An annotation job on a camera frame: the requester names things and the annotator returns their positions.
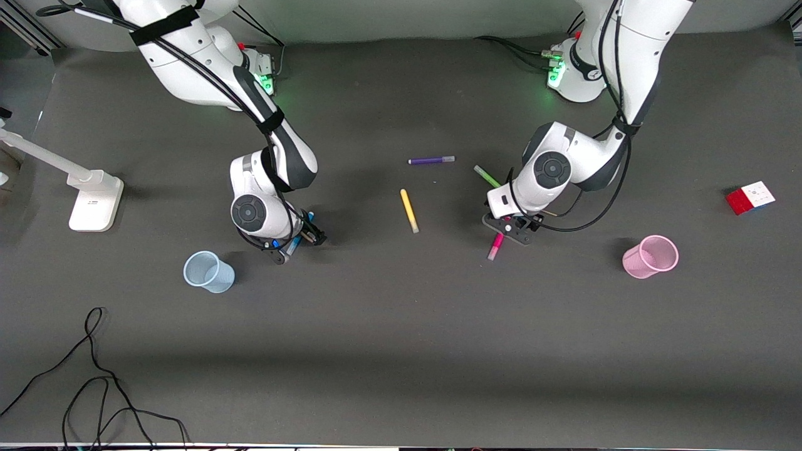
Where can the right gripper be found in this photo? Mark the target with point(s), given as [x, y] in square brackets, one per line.
[315, 235]

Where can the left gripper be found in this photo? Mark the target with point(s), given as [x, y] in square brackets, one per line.
[534, 225]

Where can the blue marker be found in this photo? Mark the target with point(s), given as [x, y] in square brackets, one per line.
[293, 245]

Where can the pink marker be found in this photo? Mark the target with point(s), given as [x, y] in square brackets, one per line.
[495, 249]

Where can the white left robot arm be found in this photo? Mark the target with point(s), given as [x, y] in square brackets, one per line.
[639, 44]

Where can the green marker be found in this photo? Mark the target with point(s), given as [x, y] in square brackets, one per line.
[485, 175]

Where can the yellow marker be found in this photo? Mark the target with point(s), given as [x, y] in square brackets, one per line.
[408, 210]

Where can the purple marker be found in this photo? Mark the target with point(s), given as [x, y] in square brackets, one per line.
[431, 160]

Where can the blue mesh cup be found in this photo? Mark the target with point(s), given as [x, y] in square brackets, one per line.
[216, 279]

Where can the pink mesh cup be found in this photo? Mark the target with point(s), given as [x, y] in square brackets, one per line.
[645, 263]

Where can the white desk stand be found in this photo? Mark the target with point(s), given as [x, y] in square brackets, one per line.
[95, 200]

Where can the colourful puzzle cube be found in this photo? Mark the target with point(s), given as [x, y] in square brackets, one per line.
[749, 199]

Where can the aluminium frame rail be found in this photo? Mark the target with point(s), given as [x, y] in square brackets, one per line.
[31, 28]

